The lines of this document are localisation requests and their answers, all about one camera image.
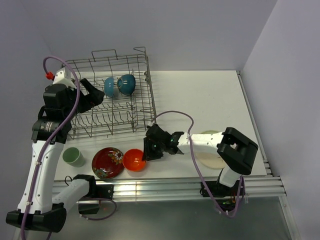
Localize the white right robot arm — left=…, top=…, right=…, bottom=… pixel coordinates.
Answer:
left=142, top=124, right=259, bottom=195

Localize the beige round plate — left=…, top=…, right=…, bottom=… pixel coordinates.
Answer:
left=194, top=129, right=226, bottom=170

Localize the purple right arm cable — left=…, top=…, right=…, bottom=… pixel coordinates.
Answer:
left=149, top=110, right=247, bottom=219

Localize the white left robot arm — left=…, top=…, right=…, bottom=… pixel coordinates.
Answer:
left=5, top=83, right=98, bottom=233

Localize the orange bowl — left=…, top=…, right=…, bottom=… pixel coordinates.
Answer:
left=122, top=148, right=147, bottom=172

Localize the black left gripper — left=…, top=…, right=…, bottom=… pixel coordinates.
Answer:
left=63, top=78, right=104, bottom=120

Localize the red floral plate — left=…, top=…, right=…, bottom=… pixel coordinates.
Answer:
left=91, top=147, right=124, bottom=180

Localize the dark blue bowl beige inside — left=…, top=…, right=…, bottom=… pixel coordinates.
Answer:
left=116, top=74, right=136, bottom=96

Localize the grey wire dish rack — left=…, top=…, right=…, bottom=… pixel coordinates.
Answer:
left=67, top=46, right=156, bottom=140

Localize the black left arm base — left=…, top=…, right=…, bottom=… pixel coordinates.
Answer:
left=77, top=184, right=114, bottom=216

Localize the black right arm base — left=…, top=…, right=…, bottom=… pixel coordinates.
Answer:
left=199, top=180, right=246, bottom=198

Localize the light blue bowl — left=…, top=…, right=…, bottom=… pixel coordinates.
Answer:
left=103, top=76, right=114, bottom=98

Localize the green cup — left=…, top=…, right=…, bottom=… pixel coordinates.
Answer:
left=62, top=147, right=85, bottom=168

